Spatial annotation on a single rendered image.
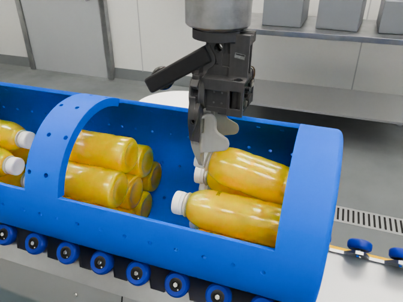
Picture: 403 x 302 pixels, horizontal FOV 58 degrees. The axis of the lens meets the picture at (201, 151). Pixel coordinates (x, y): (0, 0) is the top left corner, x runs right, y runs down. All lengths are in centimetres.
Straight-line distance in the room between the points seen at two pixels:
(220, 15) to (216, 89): 10
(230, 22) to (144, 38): 386
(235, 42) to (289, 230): 26
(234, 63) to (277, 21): 254
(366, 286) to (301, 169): 34
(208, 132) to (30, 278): 50
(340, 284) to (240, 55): 46
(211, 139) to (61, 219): 27
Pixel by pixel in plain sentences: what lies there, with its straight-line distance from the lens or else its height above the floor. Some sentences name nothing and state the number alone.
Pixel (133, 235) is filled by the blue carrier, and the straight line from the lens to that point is 57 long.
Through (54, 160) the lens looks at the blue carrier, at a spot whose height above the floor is 118.
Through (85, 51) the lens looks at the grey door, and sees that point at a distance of 477.
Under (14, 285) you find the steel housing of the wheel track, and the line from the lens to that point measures 90.
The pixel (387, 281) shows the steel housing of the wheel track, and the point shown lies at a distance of 80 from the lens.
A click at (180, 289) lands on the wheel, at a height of 96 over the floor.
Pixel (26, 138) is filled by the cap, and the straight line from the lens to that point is 89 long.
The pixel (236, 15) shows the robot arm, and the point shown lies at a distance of 49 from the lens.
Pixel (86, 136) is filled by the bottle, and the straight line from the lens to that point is 70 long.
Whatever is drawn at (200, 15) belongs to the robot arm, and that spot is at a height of 140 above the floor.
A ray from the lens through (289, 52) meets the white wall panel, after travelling 387.
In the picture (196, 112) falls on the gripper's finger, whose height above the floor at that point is 126.
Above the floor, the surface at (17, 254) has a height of 93.
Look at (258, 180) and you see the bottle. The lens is 57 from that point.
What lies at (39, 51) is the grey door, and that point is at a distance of 522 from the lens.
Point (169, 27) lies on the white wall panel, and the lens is 418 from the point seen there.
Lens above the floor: 148
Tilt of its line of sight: 30 degrees down
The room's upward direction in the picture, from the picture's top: straight up
